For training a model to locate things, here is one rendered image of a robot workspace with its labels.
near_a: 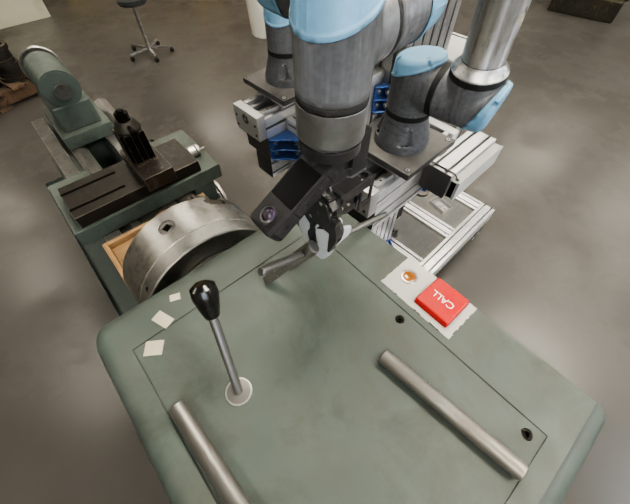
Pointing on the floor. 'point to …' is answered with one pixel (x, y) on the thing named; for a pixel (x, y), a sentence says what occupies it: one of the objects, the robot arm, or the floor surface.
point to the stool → (142, 30)
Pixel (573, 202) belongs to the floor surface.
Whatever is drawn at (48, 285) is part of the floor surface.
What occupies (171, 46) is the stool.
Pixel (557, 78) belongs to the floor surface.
